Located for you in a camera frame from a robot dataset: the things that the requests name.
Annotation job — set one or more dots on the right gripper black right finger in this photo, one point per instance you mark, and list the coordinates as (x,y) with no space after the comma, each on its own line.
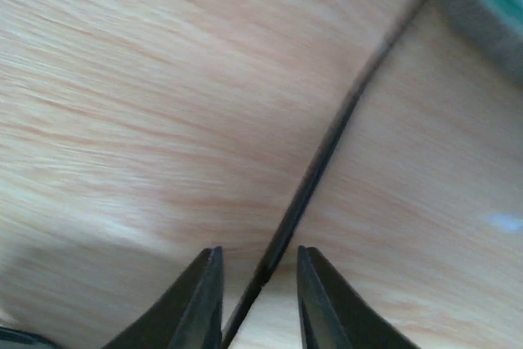
(333,314)

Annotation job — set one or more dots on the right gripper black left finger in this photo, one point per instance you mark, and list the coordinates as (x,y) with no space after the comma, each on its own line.
(188,315)

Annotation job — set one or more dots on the grey glasses case green lining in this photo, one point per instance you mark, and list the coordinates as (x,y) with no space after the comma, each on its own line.
(493,27)

